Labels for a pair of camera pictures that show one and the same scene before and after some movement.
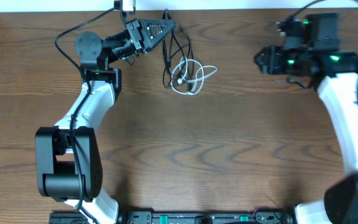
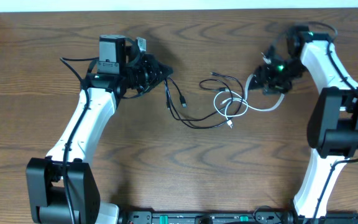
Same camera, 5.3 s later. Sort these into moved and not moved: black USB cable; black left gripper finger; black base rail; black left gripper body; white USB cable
Moved: black USB cable; white USB cable; black left gripper finger; black left gripper body
Not moved: black base rail
